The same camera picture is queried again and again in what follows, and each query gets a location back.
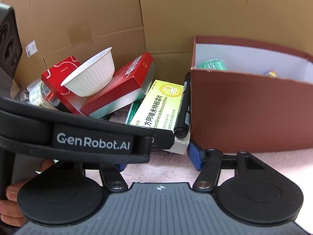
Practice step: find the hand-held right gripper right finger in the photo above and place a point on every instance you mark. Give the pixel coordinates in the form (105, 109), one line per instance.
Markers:
(194, 156)

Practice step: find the flat red box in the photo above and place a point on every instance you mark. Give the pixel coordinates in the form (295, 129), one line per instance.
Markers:
(55, 76)

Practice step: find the white ribbed plastic bowl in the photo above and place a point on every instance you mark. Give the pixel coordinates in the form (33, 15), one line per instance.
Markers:
(93, 76)

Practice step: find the brown cardboard backdrop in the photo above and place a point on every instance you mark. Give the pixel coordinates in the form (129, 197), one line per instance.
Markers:
(195, 9)

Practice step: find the red and silver box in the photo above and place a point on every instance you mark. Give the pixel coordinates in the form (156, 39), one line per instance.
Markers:
(122, 83)

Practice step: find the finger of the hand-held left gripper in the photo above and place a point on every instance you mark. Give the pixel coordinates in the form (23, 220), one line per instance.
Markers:
(163, 139)

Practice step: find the green packet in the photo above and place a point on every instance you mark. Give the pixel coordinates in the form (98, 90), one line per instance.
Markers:
(211, 64)

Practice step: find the black marker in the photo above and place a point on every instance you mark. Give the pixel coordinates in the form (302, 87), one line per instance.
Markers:
(184, 102)

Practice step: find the small colourful item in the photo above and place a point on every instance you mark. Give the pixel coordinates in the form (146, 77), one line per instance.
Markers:
(270, 73)

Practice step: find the person's left hand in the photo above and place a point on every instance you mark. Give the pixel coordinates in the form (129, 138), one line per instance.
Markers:
(11, 208)

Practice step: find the yellow green medicine box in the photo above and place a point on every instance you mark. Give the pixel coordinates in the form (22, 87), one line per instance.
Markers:
(159, 105)

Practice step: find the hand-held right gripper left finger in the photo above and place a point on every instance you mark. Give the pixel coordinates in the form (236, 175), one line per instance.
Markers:
(121, 167)

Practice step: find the white label sticker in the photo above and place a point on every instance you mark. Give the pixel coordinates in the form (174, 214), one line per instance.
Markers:
(31, 49)

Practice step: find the pink towel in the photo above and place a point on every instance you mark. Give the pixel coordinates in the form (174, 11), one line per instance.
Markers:
(281, 159)

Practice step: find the maroon cardboard container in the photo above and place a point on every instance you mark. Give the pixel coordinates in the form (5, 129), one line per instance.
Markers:
(251, 107)

